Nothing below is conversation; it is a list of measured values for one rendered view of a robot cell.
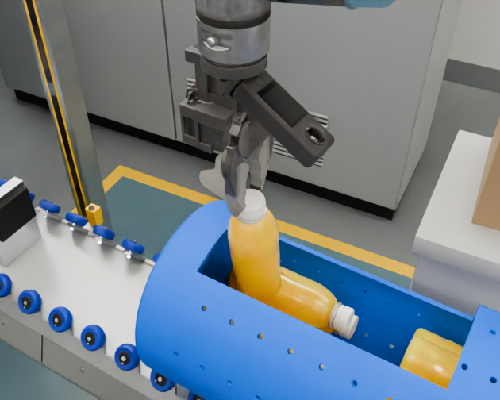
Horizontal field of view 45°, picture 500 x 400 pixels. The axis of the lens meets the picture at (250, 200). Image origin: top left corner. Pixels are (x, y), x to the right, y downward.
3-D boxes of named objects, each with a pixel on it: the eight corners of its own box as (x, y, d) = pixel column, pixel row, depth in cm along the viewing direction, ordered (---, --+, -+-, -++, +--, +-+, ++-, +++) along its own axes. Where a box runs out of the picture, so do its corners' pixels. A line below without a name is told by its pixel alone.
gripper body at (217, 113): (217, 116, 75) (213, 26, 67) (276, 136, 72) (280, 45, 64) (181, 148, 70) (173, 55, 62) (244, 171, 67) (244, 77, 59)
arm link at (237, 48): (284, 7, 61) (243, 39, 56) (282, 48, 64) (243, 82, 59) (221, -9, 64) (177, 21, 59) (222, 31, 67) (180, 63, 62)
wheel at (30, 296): (27, 284, 110) (19, 286, 108) (45, 294, 108) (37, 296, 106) (21, 307, 110) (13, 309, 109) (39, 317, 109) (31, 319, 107)
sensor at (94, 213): (94, 217, 134) (90, 201, 130) (104, 222, 133) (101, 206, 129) (70, 239, 129) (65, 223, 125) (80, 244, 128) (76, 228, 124)
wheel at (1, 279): (-2, 268, 113) (-10, 270, 111) (16, 278, 111) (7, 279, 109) (-8, 290, 113) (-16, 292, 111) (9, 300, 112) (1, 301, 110)
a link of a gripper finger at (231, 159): (236, 180, 73) (242, 116, 68) (249, 185, 72) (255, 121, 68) (216, 198, 70) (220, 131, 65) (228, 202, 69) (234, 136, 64)
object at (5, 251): (33, 232, 126) (14, 176, 116) (48, 239, 125) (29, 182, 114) (-3, 263, 120) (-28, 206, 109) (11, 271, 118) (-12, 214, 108)
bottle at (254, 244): (277, 309, 87) (272, 230, 73) (230, 303, 88) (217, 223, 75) (285, 270, 92) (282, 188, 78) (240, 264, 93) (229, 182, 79)
